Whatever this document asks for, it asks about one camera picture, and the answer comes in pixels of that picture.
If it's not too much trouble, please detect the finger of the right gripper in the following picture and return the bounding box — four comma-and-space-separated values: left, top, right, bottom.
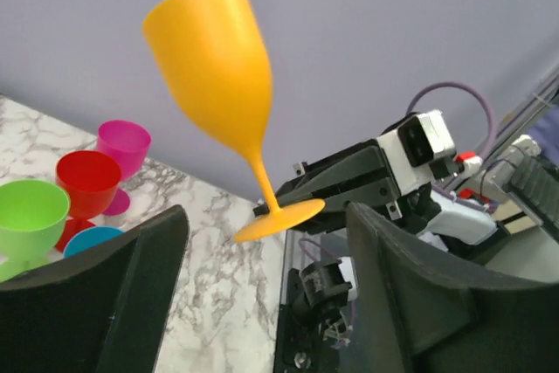
276, 145, 389, 198
276, 176, 393, 233

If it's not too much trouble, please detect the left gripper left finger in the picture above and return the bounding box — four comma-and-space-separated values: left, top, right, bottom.
1, 204, 189, 373

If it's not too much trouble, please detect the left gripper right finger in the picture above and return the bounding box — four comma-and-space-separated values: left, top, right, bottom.
346, 204, 558, 372

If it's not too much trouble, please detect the blue wine glass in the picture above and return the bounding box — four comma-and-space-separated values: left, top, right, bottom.
62, 226, 123, 258

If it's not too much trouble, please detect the green wine glass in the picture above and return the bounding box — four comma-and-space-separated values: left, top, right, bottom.
1, 178, 71, 281

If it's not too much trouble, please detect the red wine glass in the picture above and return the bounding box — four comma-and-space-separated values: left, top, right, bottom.
55, 150, 121, 252

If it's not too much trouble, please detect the pink wine glass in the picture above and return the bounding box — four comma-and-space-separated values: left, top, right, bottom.
94, 120, 153, 217

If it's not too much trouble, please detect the orange wine glass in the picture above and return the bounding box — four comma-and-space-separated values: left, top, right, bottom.
142, 0, 325, 242

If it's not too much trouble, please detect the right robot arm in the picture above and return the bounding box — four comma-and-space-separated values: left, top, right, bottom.
273, 139, 503, 372

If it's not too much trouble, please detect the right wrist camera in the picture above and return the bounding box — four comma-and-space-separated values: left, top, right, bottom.
376, 110, 483, 196

